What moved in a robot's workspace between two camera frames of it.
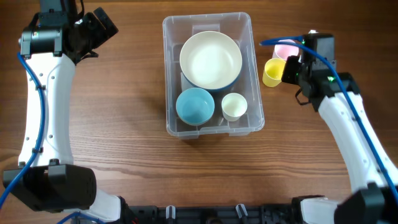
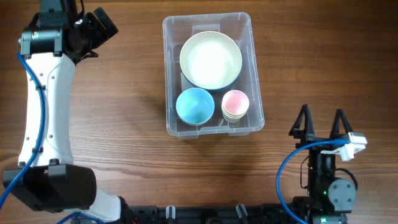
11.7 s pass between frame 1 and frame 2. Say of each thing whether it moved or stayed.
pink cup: moved
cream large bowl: stayed
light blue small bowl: stayed
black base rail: stayed
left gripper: stayed
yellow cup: moved
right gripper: moved
